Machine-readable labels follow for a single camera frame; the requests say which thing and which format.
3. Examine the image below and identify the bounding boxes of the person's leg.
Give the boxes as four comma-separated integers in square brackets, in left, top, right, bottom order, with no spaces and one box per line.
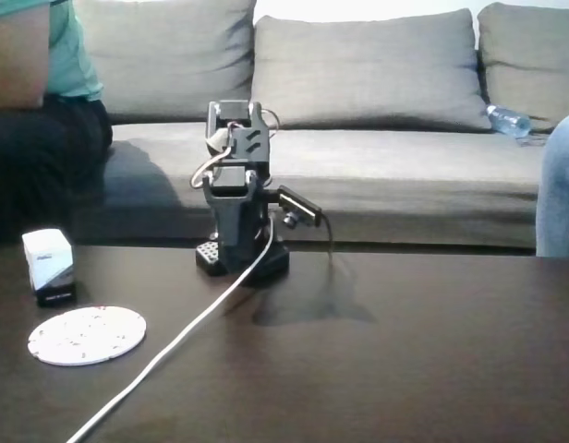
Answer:
[535,109,569,258]

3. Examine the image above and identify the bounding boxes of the grey sofa back cushion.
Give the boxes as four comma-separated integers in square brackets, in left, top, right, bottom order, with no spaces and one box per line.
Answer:
[249,7,493,134]
[477,2,569,135]
[74,0,258,126]

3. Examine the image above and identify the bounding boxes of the black camera cable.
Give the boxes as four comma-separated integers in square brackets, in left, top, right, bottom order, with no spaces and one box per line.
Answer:
[317,211,335,265]

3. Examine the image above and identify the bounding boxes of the white cable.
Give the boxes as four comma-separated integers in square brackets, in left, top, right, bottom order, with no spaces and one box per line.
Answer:
[65,215,274,443]

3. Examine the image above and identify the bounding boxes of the grey fabric sofa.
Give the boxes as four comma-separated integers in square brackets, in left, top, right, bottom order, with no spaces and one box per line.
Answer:
[71,0,569,256]

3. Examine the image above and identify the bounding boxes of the round white speckled coaster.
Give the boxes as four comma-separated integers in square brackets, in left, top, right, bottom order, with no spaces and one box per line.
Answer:
[28,305,148,367]

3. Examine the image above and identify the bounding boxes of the clear plastic water bottle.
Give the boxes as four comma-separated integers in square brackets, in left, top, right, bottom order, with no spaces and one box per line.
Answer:
[486,103,533,138]

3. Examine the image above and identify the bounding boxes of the person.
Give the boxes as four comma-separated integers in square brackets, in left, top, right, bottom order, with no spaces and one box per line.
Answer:
[0,0,115,245]

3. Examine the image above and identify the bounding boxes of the black camera box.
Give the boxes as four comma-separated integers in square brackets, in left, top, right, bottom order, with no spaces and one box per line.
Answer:
[265,185,323,229]

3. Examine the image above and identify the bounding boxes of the white and black servo box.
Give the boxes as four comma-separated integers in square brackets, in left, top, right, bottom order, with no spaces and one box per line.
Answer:
[21,229,78,308]

